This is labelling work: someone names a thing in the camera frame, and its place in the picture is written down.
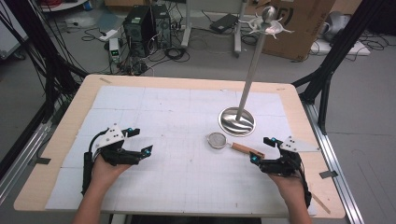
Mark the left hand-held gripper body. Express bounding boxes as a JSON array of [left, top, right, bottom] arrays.
[[92, 123, 142, 167]]

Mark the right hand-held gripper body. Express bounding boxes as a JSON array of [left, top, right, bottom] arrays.
[[259, 135, 320, 177]]

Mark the strainer with wooden handle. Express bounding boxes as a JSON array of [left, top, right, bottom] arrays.
[[206, 132, 266, 160]]

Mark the metal stand with hooks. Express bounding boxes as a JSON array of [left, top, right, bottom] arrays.
[[218, 5, 295, 138]]

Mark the person's left hand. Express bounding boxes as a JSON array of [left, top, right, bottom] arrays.
[[91, 154, 133, 194]]

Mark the person's right hand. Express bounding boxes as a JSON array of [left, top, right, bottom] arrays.
[[268, 172, 308, 203]]

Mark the white grid mat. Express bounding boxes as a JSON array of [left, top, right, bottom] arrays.
[[45, 85, 319, 217]]

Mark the thin wooden stick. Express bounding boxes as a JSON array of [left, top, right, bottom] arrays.
[[311, 191, 332, 216]]

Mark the small device with green light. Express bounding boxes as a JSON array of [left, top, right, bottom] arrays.
[[108, 37, 121, 64]]

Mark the white power strip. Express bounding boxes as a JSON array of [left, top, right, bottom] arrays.
[[98, 29, 120, 43]]

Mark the large black computer tower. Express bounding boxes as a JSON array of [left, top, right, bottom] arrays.
[[122, 5, 155, 59]]

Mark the slim black computer tower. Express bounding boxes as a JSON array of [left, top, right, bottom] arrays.
[[150, 3, 173, 50]]

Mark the white stand leg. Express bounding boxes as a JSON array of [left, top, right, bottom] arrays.
[[233, 0, 248, 59], [180, 0, 192, 49]]

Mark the cardboard box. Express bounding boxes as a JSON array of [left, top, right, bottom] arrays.
[[261, 0, 337, 62]]

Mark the white flat board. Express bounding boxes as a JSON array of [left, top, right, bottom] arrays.
[[309, 38, 372, 57]]

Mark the black flat device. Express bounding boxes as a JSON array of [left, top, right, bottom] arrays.
[[209, 12, 239, 35]]

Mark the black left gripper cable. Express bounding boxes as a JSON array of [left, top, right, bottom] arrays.
[[80, 130, 108, 197]]

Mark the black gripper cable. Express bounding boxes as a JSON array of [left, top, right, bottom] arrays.
[[293, 153, 313, 209], [80, 130, 108, 197]]

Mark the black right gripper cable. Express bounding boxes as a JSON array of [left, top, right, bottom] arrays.
[[293, 153, 313, 209]]

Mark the aluminium rail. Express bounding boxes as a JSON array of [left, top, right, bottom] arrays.
[[302, 101, 366, 224], [0, 101, 62, 204]]

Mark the coiled black floor cable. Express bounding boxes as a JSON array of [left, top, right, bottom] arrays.
[[163, 46, 191, 63]]

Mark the black metal frame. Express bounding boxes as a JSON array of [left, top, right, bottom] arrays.
[[3, 0, 90, 124], [291, 0, 387, 136]]

